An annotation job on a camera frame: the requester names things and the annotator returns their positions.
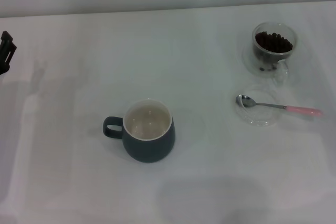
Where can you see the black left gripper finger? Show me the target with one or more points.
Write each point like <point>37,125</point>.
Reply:
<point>5,48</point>

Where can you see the dark teal ceramic mug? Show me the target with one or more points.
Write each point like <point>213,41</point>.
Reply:
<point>149,150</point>

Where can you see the clear glass round dish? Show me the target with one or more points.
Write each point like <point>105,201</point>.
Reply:
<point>260,119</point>

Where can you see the coffee beans pile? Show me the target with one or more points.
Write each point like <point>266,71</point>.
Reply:
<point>273,41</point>

